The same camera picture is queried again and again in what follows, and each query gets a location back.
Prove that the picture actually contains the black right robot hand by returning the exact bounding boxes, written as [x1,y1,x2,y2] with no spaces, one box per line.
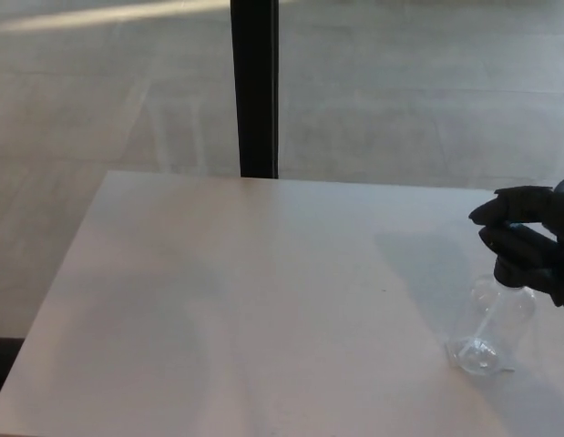
[468,178,564,310]

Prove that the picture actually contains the clear plastic spray bottle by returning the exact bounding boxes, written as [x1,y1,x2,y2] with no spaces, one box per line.
[445,271,538,376]

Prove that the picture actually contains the black spray trigger lid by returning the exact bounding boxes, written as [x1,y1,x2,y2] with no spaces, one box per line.
[491,220,560,290]

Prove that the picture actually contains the black vertical window post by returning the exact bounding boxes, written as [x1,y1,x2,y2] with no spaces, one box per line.
[229,0,281,179]

